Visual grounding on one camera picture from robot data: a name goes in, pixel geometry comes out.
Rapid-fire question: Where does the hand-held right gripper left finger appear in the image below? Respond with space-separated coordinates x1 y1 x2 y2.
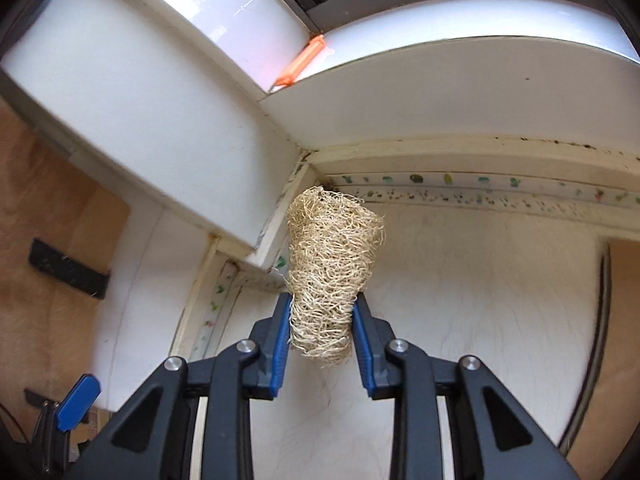
65 292 293 480

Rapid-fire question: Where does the beige loofah sponge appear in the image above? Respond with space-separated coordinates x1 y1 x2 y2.
285 186 387 368

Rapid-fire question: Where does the patterned edge sealing strip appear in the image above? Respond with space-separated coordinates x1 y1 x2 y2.
330 172 631 208

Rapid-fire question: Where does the small orange plastic piece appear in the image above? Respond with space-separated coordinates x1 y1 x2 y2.
272 35 328 88

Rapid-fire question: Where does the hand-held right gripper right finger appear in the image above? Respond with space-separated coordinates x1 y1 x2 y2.
351 294 581 480

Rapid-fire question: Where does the wooden cutting board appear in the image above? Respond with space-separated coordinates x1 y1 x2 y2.
0 100 133 441

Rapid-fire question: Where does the flat brown cardboard sheet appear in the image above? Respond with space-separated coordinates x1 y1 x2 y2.
557 237 640 480

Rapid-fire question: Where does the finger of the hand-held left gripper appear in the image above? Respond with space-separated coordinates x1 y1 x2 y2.
30 374 102 476

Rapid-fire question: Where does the black board holder bracket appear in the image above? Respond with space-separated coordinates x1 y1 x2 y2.
22 387 56 408
29 239 111 301

